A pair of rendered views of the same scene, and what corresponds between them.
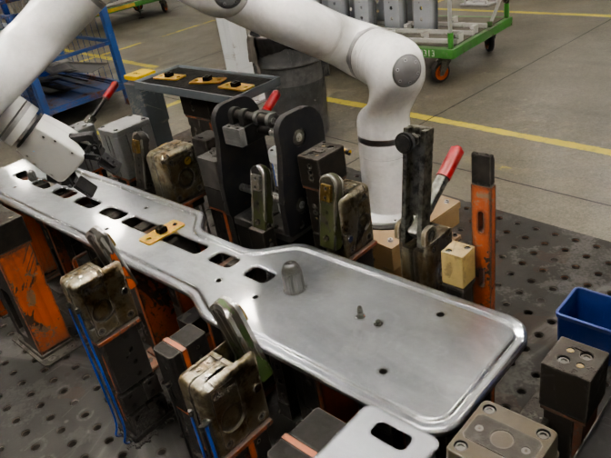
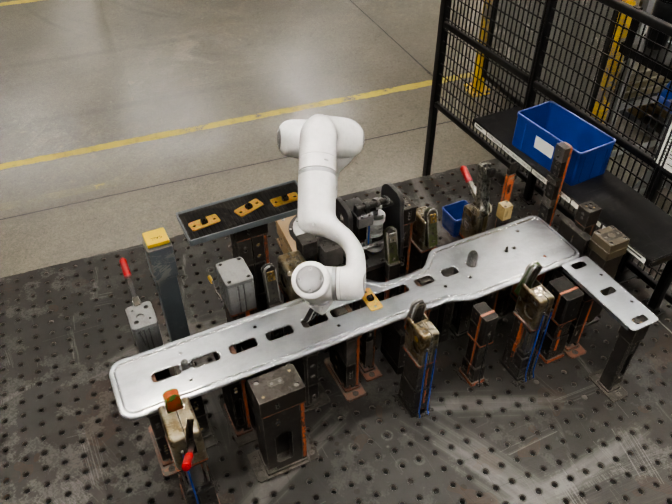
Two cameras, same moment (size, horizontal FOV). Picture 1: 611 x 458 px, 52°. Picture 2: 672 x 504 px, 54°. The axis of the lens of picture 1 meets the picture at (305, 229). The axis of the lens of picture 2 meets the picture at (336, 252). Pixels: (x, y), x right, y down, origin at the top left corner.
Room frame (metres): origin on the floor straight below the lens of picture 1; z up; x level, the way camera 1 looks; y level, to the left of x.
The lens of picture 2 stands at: (0.74, 1.51, 2.32)
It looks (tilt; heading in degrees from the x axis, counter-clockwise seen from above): 42 degrees down; 287
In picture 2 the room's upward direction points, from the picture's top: straight up
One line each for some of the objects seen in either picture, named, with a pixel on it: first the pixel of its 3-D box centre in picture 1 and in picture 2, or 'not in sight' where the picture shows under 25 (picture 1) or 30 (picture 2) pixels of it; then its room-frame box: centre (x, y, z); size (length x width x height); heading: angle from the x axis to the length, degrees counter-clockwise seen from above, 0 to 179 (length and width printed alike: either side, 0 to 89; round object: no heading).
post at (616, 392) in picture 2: not in sight; (621, 354); (0.31, 0.12, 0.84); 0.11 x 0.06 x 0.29; 133
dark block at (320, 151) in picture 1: (335, 251); (399, 253); (1.00, -0.05, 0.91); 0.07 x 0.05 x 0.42; 133
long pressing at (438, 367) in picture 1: (153, 233); (365, 304); (1.03, 0.28, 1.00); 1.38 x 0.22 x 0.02; 43
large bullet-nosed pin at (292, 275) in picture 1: (293, 279); (472, 259); (0.77, 0.03, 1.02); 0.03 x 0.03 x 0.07
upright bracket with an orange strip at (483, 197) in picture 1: (484, 309); (499, 225); (0.71, -0.24, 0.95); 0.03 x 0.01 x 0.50; 43
